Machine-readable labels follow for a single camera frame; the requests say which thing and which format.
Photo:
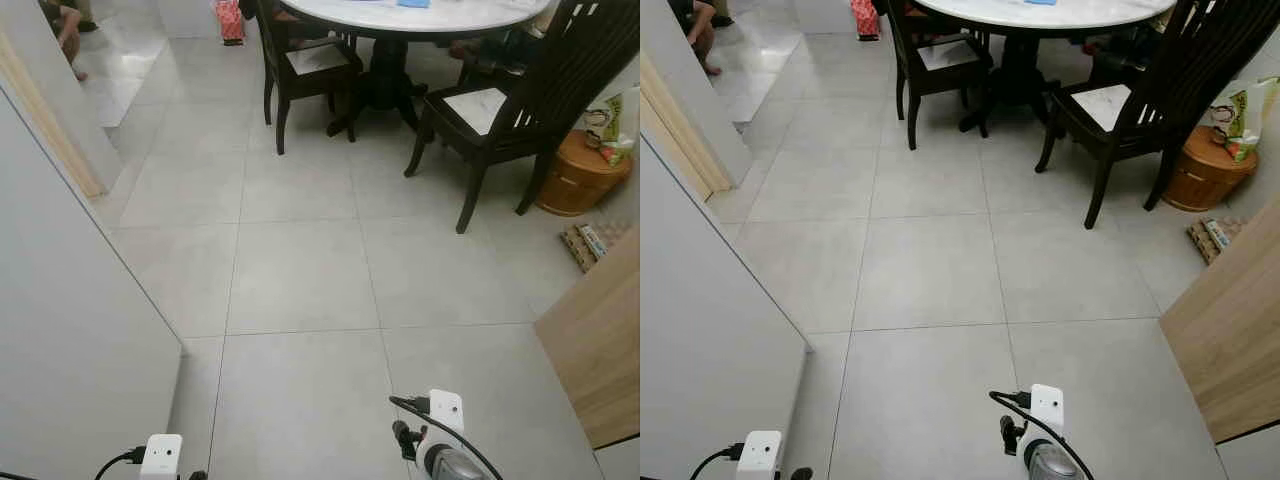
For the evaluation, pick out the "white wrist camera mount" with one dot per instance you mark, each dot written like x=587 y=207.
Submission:
x=758 y=452
x=1047 y=405
x=161 y=455
x=446 y=410

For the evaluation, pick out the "round white marble table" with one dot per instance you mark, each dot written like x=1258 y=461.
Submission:
x=400 y=18
x=1040 y=14

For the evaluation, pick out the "dark wooden chair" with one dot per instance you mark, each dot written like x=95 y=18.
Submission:
x=315 y=58
x=945 y=52
x=560 y=70
x=1200 y=60

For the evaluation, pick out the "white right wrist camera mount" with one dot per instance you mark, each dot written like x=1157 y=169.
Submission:
x=1047 y=405
x=446 y=410

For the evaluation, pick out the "wooden door frame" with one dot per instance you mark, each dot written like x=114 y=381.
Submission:
x=685 y=135
x=50 y=120

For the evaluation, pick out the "person's bare leg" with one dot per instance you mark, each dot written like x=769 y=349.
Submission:
x=702 y=35
x=68 y=35

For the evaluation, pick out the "light wooden cabinet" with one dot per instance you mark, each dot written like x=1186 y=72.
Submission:
x=595 y=340
x=1230 y=330

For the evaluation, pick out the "round brown wooden stool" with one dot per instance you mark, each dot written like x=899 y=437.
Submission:
x=1205 y=175
x=575 y=180

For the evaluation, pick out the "green white snack bag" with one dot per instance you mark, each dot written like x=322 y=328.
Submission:
x=610 y=125
x=1240 y=115

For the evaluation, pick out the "cardboard egg carton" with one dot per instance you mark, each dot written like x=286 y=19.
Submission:
x=590 y=242
x=1213 y=237

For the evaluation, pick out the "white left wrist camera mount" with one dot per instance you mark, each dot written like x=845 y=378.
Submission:
x=758 y=452
x=161 y=455

